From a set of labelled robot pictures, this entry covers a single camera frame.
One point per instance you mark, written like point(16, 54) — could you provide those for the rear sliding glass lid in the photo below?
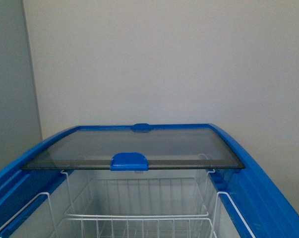
point(143, 127)

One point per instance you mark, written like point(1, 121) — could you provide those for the sliding glass lid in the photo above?
point(128, 150)
point(143, 127)

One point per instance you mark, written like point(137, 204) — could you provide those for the front sliding glass lid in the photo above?
point(128, 150)

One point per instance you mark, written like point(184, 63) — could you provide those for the white chest freezer blue rim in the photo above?
point(264, 207)

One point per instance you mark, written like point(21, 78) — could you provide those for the grey cabinet side panel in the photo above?
point(20, 127)

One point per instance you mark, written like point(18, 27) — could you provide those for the white wire basket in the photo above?
point(41, 218)
point(140, 193)

